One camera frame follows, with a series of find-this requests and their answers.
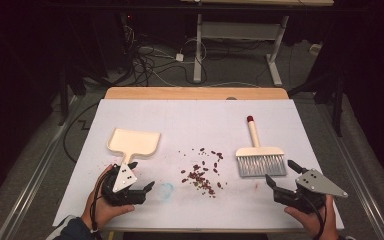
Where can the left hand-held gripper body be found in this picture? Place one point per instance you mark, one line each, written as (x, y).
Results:
(124, 180)

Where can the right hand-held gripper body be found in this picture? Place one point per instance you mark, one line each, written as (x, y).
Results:
(316, 183)

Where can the cream plastic dustpan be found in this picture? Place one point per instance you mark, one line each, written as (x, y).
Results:
(133, 143)

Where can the cream brush with grey bristles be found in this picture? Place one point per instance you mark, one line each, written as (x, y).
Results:
(260, 160)

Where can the pile of red beans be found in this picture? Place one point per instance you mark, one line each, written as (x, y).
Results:
(200, 176)

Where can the person's left hand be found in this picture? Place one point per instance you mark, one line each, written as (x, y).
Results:
(105, 210)

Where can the person's right hand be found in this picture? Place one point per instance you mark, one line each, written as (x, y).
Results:
(308, 220)

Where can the white foam board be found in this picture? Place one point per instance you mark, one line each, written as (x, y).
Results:
(186, 126)

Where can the black metal stand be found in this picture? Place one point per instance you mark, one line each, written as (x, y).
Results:
(338, 100)
(63, 96)

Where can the grey table grommet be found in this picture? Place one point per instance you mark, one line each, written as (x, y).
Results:
(231, 98)

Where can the wooden table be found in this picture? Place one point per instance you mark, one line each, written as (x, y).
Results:
(196, 93)

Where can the white power adapter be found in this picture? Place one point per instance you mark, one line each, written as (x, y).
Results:
(179, 57)

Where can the small white box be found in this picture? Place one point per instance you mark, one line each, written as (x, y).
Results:
(315, 49)

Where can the aluminium floor rail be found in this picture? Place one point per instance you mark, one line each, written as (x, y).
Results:
(33, 176)
(356, 180)

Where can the white metal table frame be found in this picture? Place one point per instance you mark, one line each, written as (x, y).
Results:
(236, 30)

